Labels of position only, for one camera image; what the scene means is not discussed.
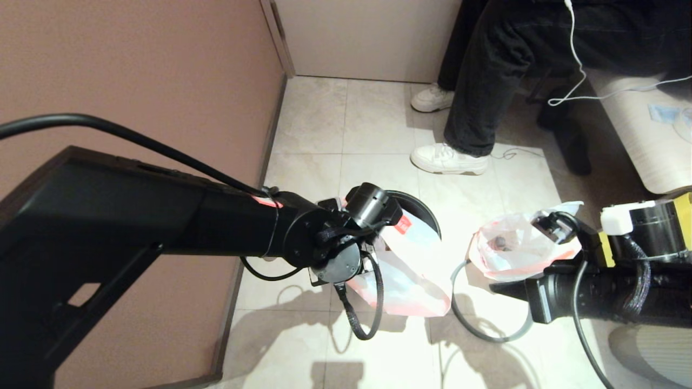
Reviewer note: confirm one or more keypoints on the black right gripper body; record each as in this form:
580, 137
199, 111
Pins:
551, 297

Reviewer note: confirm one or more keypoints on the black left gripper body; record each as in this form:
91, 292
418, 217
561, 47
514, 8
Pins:
318, 276

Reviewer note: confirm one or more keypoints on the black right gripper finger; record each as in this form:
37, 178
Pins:
511, 298
511, 289

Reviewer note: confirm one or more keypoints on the used translucent trash bag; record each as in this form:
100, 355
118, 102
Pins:
513, 248

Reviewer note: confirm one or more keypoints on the fresh white plastic bag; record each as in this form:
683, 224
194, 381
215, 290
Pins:
411, 270

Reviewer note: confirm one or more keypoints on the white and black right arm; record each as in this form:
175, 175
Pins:
649, 286

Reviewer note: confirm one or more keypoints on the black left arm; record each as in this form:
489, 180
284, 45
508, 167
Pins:
135, 227

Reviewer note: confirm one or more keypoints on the black round trash bin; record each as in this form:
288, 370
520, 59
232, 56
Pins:
421, 208

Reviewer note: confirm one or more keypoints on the yellow fabric bag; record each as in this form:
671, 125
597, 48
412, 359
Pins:
682, 202

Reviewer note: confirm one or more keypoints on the white left sneaker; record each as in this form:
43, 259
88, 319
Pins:
446, 159

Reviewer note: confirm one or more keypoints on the white sneaker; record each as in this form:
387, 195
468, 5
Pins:
446, 159
432, 99

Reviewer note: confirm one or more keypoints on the person's left black trouser leg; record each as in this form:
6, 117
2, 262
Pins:
486, 97

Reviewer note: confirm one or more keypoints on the person's black trouser leg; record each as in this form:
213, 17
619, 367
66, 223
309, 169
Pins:
486, 97
459, 43

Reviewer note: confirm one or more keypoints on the white right sneaker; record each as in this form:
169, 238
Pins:
432, 99

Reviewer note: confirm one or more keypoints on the light blue packet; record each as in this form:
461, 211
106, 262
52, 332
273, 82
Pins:
662, 112

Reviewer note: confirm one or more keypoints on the person's right black trouser leg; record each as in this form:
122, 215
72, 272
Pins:
459, 43

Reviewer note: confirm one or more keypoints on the brown textured partition panel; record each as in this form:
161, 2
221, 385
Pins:
135, 65

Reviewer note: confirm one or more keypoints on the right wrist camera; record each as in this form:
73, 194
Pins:
554, 227

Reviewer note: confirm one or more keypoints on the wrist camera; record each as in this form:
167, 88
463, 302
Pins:
554, 227
328, 205

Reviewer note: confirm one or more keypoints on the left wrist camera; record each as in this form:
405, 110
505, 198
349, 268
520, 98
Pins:
328, 205

